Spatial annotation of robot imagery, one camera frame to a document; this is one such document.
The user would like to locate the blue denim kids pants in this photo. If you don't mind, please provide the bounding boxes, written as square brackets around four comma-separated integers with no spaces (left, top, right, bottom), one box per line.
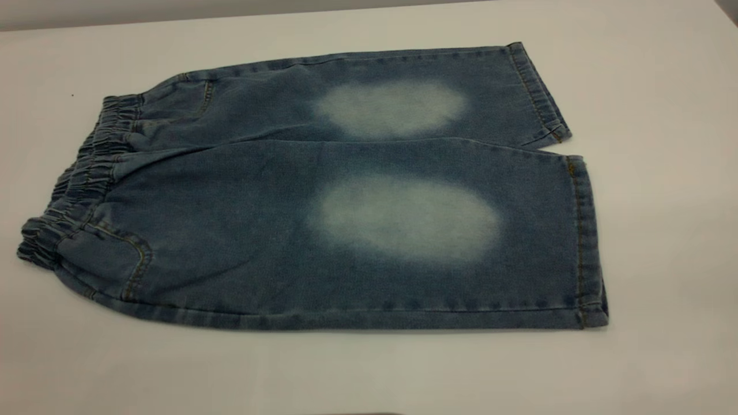
[16,41,610,331]

